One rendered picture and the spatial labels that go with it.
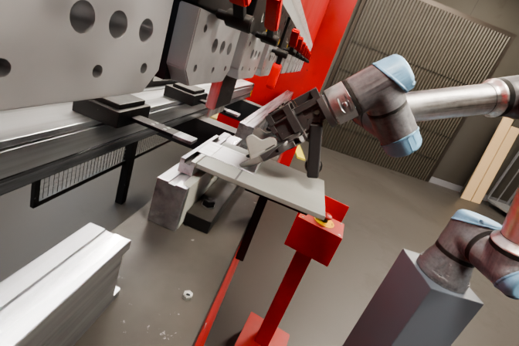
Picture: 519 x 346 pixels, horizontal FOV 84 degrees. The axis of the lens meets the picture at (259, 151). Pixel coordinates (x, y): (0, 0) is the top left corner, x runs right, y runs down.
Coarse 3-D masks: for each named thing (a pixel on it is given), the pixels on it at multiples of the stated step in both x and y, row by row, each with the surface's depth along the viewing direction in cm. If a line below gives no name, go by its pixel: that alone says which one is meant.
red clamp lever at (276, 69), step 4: (272, 52) 70; (276, 52) 69; (280, 52) 69; (284, 52) 69; (280, 56) 70; (284, 56) 69; (276, 60) 70; (280, 60) 70; (276, 64) 70; (280, 64) 70; (272, 68) 71; (276, 68) 70; (280, 68) 70; (272, 72) 71; (276, 72) 70; (272, 76) 71; (276, 76) 71; (268, 80) 71; (272, 80) 71; (276, 80) 72; (268, 84) 72; (272, 84) 72; (272, 88) 72
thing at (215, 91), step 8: (224, 80) 55; (232, 80) 60; (216, 88) 54; (224, 88) 57; (232, 88) 63; (208, 96) 55; (216, 96) 55; (224, 96) 59; (208, 104) 56; (216, 104) 56; (224, 104) 61; (208, 112) 56; (216, 112) 61
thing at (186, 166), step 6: (210, 138) 70; (216, 138) 72; (222, 138) 73; (204, 144) 65; (192, 150) 60; (186, 156) 56; (192, 156) 59; (180, 162) 56; (186, 162) 56; (192, 162) 55; (180, 168) 56; (186, 168) 56; (192, 168) 56; (186, 174) 56
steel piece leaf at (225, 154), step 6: (222, 150) 65; (228, 150) 66; (216, 156) 61; (222, 156) 62; (228, 156) 63; (234, 156) 64; (240, 156) 65; (228, 162) 60; (234, 162) 61; (240, 162) 62; (240, 168) 59; (246, 168) 60; (252, 168) 61
